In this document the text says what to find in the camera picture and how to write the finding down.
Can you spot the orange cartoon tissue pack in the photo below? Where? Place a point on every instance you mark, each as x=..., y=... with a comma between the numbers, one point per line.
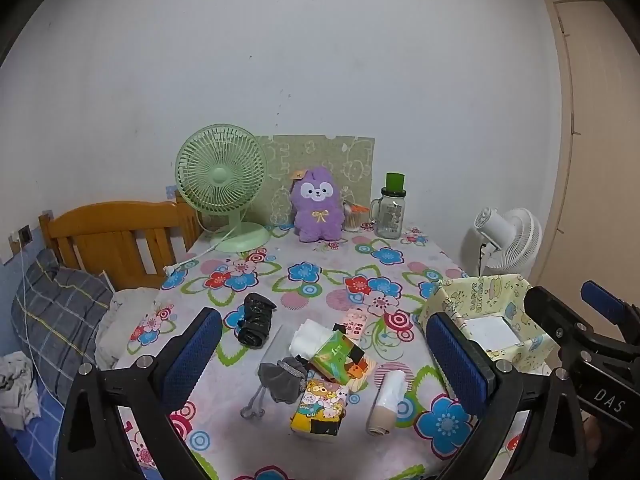
x=361, y=372

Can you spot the crumpled white grey cloth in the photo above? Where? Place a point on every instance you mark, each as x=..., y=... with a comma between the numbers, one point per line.
x=17, y=390

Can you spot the white bed cloth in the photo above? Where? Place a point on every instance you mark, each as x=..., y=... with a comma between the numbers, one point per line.
x=127, y=310

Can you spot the small glass cup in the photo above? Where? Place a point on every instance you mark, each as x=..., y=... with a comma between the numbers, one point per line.
x=354, y=217

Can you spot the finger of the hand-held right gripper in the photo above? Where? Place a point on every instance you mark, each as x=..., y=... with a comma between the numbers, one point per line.
x=607, y=302
x=557, y=312

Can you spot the green printed cardboard sheet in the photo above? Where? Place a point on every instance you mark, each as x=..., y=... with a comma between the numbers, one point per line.
x=325, y=155

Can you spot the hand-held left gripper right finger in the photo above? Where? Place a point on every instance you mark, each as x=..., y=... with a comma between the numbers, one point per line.
x=460, y=365

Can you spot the white paper sheet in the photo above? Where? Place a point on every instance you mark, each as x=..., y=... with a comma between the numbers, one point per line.
x=492, y=332

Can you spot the purple plush toy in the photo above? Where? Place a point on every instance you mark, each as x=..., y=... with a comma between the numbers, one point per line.
x=317, y=210

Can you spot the glass mug jar green lid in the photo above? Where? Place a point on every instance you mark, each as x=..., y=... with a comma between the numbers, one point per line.
x=390, y=215

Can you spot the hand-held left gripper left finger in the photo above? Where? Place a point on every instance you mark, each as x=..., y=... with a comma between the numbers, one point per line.
x=192, y=355

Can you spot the yellow cartoon tissue pack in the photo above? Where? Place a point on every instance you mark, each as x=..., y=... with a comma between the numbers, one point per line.
x=320, y=407

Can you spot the wooden bed headboard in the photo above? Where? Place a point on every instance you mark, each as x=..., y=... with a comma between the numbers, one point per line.
x=115, y=240

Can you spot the person's right forearm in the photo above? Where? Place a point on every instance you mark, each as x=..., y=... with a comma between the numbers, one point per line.
x=591, y=440

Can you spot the white plastic bag roll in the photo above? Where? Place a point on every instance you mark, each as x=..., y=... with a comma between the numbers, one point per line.
x=387, y=400

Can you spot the yellow printed storage box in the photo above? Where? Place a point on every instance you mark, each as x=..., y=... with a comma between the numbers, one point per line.
x=450, y=295

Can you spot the floral tablecloth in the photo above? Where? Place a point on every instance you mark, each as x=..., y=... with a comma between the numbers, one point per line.
x=310, y=280

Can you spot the wall socket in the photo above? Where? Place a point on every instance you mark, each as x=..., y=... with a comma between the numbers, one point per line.
x=24, y=236

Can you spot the grey plaid pillow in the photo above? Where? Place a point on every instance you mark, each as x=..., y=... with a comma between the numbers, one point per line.
x=60, y=310

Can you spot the white standing fan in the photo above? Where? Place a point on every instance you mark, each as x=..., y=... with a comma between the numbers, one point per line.
x=510, y=240

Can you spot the green desk fan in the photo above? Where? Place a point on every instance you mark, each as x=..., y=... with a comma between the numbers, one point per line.
x=220, y=175

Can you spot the clear plastic bag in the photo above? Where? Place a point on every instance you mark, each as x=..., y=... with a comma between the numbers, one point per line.
x=275, y=347

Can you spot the beige door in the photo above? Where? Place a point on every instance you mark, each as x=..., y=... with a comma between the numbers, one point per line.
x=600, y=135

